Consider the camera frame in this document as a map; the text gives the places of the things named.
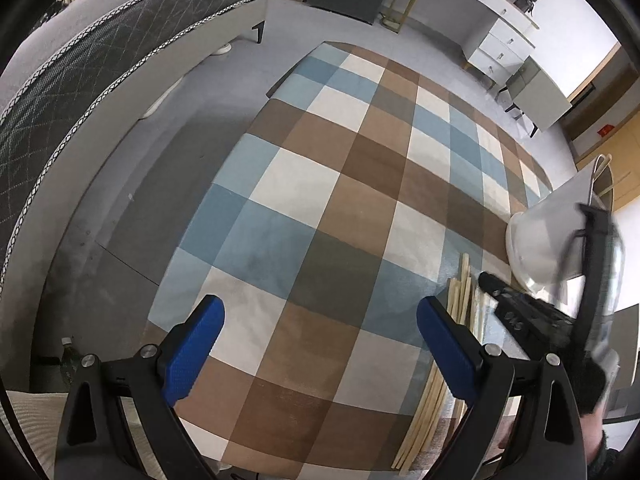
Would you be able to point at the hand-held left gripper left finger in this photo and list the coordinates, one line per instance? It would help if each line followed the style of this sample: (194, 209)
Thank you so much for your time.
(196, 350)

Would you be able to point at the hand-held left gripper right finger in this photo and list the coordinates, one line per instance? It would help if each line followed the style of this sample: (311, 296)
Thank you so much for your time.
(445, 355)

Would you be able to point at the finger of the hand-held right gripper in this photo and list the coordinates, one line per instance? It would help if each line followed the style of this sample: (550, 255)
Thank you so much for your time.
(510, 305)
(597, 260)

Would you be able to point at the pile of wooden chopsticks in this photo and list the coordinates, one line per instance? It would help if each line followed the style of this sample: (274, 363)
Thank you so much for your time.
(457, 300)

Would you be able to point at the person's right forearm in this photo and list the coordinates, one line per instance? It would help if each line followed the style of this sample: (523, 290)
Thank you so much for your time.
(596, 445)

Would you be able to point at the plastic water bottle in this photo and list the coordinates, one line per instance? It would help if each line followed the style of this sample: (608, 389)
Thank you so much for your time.
(68, 362)

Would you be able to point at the wooden door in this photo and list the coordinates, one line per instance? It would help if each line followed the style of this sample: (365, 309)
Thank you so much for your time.
(617, 110)

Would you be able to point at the grey nightstand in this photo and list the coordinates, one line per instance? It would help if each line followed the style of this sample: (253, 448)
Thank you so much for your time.
(540, 95)

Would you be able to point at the checkered rug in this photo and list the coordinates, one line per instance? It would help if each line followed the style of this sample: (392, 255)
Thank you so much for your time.
(350, 185)

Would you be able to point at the white dressing table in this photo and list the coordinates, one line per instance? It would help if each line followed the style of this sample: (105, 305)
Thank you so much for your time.
(500, 35)

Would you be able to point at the grey bed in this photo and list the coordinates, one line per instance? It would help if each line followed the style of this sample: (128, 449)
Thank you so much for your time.
(100, 60)

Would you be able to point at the red wall label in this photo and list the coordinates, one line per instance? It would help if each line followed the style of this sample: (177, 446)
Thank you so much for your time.
(605, 130)

